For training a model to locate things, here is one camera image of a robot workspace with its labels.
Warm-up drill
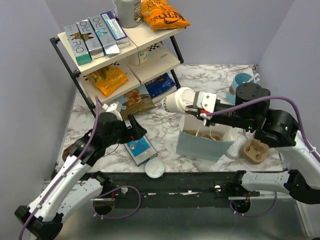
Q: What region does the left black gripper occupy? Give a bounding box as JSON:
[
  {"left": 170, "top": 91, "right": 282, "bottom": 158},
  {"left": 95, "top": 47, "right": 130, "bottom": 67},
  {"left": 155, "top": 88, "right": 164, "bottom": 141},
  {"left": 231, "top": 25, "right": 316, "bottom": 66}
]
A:
[{"left": 103, "top": 114, "right": 147, "bottom": 149}]

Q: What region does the single white lid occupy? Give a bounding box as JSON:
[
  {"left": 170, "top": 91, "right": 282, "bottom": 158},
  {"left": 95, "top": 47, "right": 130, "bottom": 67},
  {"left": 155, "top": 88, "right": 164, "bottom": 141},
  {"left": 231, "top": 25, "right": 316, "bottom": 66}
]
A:
[{"left": 174, "top": 87, "right": 196, "bottom": 114}]

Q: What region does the light blue paper bag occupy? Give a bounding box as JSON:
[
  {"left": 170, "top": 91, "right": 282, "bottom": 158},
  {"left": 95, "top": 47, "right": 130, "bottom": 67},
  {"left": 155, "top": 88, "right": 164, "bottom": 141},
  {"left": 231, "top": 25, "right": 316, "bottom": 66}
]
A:
[{"left": 176, "top": 115, "right": 239, "bottom": 162}]

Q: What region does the single brown cup carrier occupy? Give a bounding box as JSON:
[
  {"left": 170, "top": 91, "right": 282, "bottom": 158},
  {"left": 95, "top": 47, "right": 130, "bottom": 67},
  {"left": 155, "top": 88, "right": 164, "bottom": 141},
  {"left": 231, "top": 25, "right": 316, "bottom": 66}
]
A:
[{"left": 183, "top": 130, "right": 223, "bottom": 141}]

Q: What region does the stack of white lids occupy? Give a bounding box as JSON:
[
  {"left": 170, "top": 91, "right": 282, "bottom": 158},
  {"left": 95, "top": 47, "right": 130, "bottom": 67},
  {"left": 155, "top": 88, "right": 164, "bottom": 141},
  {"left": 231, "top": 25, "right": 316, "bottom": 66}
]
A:
[{"left": 145, "top": 159, "right": 165, "bottom": 179}]

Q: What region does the single paper cup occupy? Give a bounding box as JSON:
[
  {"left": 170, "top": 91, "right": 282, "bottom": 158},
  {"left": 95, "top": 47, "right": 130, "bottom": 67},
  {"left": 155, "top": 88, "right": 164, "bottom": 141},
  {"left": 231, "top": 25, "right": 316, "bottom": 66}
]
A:
[{"left": 162, "top": 92, "right": 185, "bottom": 114}]

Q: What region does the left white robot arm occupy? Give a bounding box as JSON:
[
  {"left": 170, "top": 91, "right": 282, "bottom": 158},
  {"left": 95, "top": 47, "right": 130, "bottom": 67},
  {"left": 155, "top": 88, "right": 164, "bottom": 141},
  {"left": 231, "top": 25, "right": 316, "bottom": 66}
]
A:
[{"left": 14, "top": 112, "right": 147, "bottom": 240}]

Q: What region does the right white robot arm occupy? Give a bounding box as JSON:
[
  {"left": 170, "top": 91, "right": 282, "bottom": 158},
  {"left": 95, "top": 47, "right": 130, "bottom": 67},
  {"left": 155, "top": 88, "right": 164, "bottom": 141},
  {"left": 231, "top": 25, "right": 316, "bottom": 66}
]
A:
[{"left": 182, "top": 82, "right": 320, "bottom": 205}]

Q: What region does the blue razor package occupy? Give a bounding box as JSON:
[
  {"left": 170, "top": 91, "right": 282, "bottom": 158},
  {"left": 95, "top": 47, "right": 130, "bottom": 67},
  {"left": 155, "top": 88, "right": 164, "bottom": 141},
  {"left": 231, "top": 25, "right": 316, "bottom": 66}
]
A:
[{"left": 124, "top": 136, "right": 158, "bottom": 167}]

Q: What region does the brown and blue snack bag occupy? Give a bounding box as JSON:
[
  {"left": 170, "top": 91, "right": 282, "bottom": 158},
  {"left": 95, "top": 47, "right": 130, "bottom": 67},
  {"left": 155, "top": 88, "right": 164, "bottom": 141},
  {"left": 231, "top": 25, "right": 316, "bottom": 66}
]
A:
[{"left": 116, "top": 84, "right": 155, "bottom": 119}]

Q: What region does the blue chip bag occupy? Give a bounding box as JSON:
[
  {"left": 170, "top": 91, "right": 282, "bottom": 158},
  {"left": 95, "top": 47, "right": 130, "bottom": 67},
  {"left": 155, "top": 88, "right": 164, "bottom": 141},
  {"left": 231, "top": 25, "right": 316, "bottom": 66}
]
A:
[{"left": 144, "top": 73, "right": 176, "bottom": 99}]

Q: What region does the blue cup with stirrers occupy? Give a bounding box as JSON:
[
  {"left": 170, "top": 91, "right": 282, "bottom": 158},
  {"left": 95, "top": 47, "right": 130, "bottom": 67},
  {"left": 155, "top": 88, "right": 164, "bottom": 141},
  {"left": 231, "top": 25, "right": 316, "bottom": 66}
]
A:
[{"left": 226, "top": 72, "right": 260, "bottom": 105}]

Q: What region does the yellow snack bag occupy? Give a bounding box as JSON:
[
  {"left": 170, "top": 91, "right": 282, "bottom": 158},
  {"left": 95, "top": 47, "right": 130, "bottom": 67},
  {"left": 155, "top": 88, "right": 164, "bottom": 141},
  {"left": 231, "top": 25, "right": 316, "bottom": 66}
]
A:
[{"left": 86, "top": 65, "right": 128, "bottom": 97}]

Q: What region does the black and cream shelf rack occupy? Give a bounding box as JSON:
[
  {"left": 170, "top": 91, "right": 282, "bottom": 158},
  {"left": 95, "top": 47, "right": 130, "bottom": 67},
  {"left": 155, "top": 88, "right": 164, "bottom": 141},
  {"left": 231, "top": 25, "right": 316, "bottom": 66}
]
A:
[{"left": 50, "top": 22, "right": 184, "bottom": 114}]

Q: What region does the brown cardboard cup carrier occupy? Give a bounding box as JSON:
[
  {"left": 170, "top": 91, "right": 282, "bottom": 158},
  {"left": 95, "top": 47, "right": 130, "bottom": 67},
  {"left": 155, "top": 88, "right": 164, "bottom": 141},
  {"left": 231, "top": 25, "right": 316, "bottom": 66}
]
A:
[{"left": 242, "top": 139, "right": 269, "bottom": 165}]

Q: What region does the white bowl on shelf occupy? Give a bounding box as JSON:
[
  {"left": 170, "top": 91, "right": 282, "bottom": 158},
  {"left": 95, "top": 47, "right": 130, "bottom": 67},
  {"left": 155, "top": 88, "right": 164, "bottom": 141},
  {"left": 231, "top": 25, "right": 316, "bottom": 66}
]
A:
[{"left": 127, "top": 48, "right": 149, "bottom": 66}]

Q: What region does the blue R.O carton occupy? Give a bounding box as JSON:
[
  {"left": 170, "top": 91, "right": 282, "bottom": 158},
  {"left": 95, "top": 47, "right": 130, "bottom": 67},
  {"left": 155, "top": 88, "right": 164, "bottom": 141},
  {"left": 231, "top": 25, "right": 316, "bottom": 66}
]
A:
[{"left": 88, "top": 15, "right": 120, "bottom": 56}]

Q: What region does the silver R.O carton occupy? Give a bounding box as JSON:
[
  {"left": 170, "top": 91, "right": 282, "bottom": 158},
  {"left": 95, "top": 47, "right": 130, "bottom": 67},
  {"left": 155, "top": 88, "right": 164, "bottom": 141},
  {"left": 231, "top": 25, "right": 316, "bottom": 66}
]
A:
[{"left": 76, "top": 19, "right": 105, "bottom": 60}]

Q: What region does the purple and white box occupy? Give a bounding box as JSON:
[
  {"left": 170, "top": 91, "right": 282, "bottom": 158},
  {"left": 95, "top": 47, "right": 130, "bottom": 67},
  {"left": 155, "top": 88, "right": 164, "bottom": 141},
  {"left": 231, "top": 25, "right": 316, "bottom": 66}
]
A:
[{"left": 100, "top": 11, "right": 130, "bottom": 49}]

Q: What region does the teal R.O carton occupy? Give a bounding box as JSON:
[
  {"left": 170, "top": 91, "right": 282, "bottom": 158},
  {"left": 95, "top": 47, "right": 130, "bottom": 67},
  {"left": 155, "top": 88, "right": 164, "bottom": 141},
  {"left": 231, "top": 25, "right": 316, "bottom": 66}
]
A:
[{"left": 63, "top": 24, "right": 92, "bottom": 66}]

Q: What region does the orange chip bag top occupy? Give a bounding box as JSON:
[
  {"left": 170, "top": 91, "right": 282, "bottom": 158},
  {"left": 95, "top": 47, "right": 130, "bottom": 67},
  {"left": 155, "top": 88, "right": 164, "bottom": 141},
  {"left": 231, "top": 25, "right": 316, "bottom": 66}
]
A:
[{"left": 141, "top": 0, "right": 190, "bottom": 30}]

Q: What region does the grey printed mug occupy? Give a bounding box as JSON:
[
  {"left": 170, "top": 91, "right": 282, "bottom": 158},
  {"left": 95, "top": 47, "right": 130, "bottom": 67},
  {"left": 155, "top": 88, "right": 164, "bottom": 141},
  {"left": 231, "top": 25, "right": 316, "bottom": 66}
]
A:
[{"left": 112, "top": 0, "right": 142, "bottom": 29}]

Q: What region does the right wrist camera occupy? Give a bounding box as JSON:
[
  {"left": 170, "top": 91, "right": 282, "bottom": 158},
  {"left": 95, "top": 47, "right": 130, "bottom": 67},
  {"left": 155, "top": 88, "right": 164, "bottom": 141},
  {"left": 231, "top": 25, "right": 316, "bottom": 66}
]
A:
[{"left": 192, "top": 91, "right": 217, "bottom": 113}]

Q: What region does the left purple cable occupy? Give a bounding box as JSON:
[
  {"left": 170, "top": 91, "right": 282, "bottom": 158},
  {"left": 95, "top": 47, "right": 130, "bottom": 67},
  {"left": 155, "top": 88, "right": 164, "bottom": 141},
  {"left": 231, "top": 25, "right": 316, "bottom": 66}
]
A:
[{"left": 18, "top": 96, "right": 142, "bottom": 240}]

